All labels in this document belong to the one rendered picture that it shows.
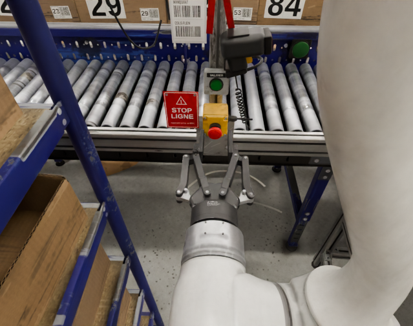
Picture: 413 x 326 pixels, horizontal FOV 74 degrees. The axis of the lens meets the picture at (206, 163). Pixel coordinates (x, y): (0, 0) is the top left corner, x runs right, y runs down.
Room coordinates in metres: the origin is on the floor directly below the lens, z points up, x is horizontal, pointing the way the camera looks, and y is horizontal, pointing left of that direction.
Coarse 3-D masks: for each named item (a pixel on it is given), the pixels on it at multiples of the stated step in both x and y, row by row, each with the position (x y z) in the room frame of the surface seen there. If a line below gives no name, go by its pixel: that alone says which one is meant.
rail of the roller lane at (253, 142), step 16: (96, 128) 0.73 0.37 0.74; (112, 128) 0.73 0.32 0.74; (128, 128) 0.73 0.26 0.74; (144, 128) 0.73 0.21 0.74; (64, 144) 0.71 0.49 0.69; (96, 144) 0.71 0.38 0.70; (112, 144) 0.70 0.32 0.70; (128, 144) 0.70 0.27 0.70; (144, 144) 0.70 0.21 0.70; (160, 144) 0.70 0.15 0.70; (176, 144) 0.69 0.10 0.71; (192, 144) 0.69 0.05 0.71; (240, 144) 0.69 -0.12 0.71; (256, 144) 0.68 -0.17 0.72; (272, 144) 0.68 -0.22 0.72; (288, 144) 0.68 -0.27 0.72; (304, 144) 0.68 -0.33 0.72; (320, 144) 0.68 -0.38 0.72
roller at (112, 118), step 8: (136, 64) 1.20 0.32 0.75; (128, 72) 1.12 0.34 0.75; (136, 72) 1.13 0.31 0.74; (128, 80) 1.05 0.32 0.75; (136, 80) 1.10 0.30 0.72; (120, 88) 0.99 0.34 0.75; (128, 88) 1.00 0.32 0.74; (120, 96) 0.92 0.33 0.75; (128, 96) 0.95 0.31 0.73; (112, 104) 0.87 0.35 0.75; (120, 104) 0.88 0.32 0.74; (112, 112) 0.82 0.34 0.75; (120, 112) 0.84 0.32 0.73; (104, 120) 0.78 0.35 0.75; (112, 120) 0.78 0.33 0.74
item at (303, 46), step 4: (296, 44) 1.20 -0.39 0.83; (300, 44) 1.20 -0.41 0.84; (304, 44) 1.20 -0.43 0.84; (296, 48) 1.20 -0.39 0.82; (300, 48) 1.20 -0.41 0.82; (304, 48) 1.20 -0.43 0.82; (308, 48) 1.20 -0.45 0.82; (292, 52) 1.21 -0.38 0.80; (296, 52) 1.20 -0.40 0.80; (300, 52) 1.20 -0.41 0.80; (304, 52) 1.20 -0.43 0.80; (296, 56) 1.20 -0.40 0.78; (300, 56) 1.20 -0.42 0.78
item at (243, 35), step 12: (228, 36) 0.63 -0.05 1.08; (240, 36) 0.63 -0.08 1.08; (252, 36) 0.63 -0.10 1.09; (264, 36) 0.63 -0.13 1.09; (228, 48) 0.63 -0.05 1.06; (240, 48) 0.62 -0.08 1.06; (252, 48) 0.62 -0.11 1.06; (264, 48) 0.63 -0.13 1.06; (228, 60) 0.64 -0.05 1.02; (240, 60) 0.64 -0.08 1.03; (252, 60) 0.65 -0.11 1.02; (228, 72) 0.65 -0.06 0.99; (240, 72) 0.63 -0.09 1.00
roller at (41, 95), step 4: (64, 60) 1.24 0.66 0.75; (68, 60) 1.23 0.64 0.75; (64, 64) 1.19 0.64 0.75; (68, 64) 1.21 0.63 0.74; (72, 64) 1.23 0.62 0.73; (68, 68) 1.18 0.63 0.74; (44, 84) 1.01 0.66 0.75; (40, 88) 0.99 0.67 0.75; (44, 88) 0.99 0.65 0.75; (36, 92) 0.95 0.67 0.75; (40, 92) 0.95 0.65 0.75; (44, 92) 0.96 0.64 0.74; (32, 96) 0.93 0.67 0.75; (36, 96) 0.92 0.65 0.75; (40, 96) 0.93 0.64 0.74; (44, 96) 0.94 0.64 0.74; (28, 100) 0.90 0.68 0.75; (32, 100) 0.90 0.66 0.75; (36, 100) 0.90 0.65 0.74; (40, 100) 0.91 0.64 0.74; (44, 100) 0.93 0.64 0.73
